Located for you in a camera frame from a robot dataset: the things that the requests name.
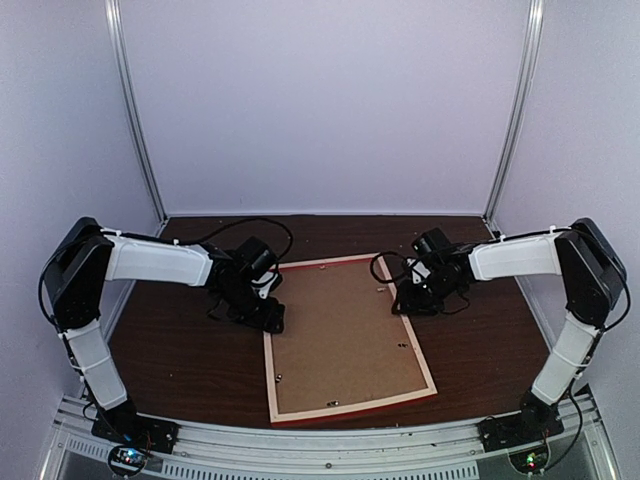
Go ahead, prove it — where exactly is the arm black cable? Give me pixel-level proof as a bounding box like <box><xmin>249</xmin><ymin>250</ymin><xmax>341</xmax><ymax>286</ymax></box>
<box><xmin>369</xmin><ymin>252</ymin><xmax>474</xmax><ymax>316</ymax></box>
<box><xmin>169</xmin><ymin>217</ymin><xmax>294</xmax><ymax>261</ymax></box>

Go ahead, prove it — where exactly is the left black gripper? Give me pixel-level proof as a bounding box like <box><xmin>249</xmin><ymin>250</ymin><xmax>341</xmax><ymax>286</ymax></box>
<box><xmin>218</xmin><ymin>280</ymin><xmax>285</xmax><ymax>333</ymax></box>

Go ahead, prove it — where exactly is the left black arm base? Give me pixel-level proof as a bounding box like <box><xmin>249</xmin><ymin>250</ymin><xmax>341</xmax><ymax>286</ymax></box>
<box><xmin>91</xmin><ymin>400</ymin><xmax>179</xmax><ymax>454</ymax></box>

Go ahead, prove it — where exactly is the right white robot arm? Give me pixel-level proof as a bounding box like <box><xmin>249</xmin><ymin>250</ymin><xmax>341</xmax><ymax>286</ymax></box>
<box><xmin>392</xmin><ymin>217</ymin><xmax>630</xmax><ymax>442</ymax></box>

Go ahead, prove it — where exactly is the left circuit board with leds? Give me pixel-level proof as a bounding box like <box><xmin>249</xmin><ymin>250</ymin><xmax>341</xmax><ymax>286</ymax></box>
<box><xmin>107</xmin><ymin>445</ymin><xmax>150</xmax><ymax>477</ymax></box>

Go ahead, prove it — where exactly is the right circuit board with leds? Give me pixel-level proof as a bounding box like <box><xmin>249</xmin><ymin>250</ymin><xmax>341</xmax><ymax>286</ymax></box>
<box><xmin>509</xmin><ymin>450</ymin><xmax>549</xmax><ymax>475</ymax></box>

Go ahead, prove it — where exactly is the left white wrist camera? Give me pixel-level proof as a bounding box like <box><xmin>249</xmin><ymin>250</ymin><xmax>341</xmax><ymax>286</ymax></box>
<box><xmin>251</xmin><ymin>270</ymin><xmax>282</xmax><ymax>299</ymax></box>

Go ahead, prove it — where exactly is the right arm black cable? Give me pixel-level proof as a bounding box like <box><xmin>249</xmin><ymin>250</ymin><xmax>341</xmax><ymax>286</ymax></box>
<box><xmin>369</xmin><ymin>252</ymin><xmax>474</xmax><ymax>316</ymax></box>

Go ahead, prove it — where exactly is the left aluminium corner post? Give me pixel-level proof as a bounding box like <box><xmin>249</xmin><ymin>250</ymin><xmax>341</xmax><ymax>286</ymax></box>
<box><xmin>104</xmin><ymin>0</ymin><xmax>168</xmax><ymax>224</ymax></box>

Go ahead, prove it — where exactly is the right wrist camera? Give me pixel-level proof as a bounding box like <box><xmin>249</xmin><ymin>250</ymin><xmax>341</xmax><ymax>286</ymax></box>
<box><xmin>405</xmin><ymin>258</ymin><xmax>430</xmax><ymax>285</ymax></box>

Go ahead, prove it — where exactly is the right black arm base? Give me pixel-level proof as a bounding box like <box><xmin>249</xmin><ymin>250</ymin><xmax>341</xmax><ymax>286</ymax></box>
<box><xmin>477</xmin><ymin>387</ymin><xmax>568</xmax><ymax>452</ymax></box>

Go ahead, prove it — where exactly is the red wooden picture frame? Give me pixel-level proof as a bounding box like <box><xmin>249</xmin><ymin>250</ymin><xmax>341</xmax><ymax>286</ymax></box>
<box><xmin>262</xmin><ymin>252</ymin><xmax>437</xmax><ymax>429</ymax></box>

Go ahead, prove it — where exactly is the brown cardboard backing board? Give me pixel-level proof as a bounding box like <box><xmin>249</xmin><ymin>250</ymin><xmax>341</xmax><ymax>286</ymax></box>
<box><xmin>269</xmin><ymin>257</ymin><xmax>432</xmax><ymax>416</ymax></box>

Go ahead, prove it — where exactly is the front aluminium rail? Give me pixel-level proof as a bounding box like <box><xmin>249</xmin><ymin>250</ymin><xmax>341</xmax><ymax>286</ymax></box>
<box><xmin>39</xmin><ymin>384</ymin><xmax>624</xmax><ymax>480</ymax></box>

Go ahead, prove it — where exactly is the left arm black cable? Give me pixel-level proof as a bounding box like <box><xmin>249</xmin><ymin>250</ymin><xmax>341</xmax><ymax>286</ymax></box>
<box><xmin>169</xmin><ymin>217</ymin><xmax>294</xmax><ymax>261</ymax></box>

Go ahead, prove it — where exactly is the circuit board with leds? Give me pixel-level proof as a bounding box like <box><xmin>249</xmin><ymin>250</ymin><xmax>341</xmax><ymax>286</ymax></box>
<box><xmin>107</xmin><ymin>445</ymin><xmax>150</xmax><ymax>477</ymax></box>
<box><xmin>509</xmin><ymin>450</ymin><xmax>549</xmax><ymax>475</ymax></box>

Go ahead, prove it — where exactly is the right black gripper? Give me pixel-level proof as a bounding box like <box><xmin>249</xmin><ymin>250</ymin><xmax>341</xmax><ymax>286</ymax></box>
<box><xmin>392</xmin><ymin>270</ymin><xmax>461</xmax><ymax>316</ymax></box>

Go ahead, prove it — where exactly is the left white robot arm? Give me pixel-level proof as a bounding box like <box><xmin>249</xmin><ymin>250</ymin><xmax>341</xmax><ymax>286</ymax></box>
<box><xmin>38</xmin><ymin>216</ymin><xmax>285</xmax><ymax>444</ymax></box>

